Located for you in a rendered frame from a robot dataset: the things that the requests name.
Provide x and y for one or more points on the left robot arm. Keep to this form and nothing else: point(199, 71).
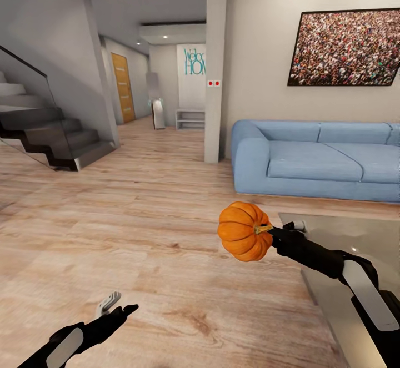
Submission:
point(77, 338)

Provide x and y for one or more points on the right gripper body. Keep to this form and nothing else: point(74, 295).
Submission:
point(305, 252)

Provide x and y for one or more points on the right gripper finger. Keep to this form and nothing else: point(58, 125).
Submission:
point(277, 244)
point(288, 237)

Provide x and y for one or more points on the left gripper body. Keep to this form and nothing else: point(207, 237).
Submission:
point(108, 324)

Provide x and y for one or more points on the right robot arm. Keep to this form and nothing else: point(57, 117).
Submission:
point(378, 309)

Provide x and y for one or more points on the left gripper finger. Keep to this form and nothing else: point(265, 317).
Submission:
point(129, 309)

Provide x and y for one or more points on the pumpkin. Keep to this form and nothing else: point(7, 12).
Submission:
point(243, 229)

